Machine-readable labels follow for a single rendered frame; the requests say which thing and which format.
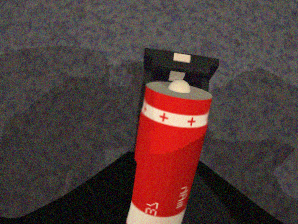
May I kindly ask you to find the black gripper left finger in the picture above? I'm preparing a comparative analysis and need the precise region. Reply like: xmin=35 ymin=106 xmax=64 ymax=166
xmin=0 ymin=152 xmax=137 ymax=224

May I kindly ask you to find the red and white battery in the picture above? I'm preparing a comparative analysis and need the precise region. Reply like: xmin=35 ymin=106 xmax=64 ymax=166
xmin=126 ymin=80 xmax=213 ymax=224

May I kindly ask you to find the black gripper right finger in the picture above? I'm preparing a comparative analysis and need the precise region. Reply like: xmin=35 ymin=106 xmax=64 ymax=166
xmin=186 ymin=160 xmax=283 ymax=224

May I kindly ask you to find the black battery holder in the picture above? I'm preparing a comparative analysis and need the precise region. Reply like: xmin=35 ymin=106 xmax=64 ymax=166
xmin=133 ymin=48 xmax=220 ymax=152

